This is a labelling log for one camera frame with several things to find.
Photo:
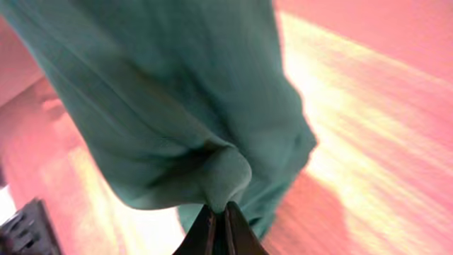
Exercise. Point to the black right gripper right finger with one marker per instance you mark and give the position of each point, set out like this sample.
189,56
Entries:
239,237

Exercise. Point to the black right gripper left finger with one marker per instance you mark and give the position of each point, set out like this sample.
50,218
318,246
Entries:
200,238

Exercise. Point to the dark green cloth garment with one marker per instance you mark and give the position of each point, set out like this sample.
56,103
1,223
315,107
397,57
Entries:
181,102

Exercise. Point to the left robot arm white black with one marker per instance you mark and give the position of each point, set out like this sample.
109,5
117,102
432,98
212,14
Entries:
29,232

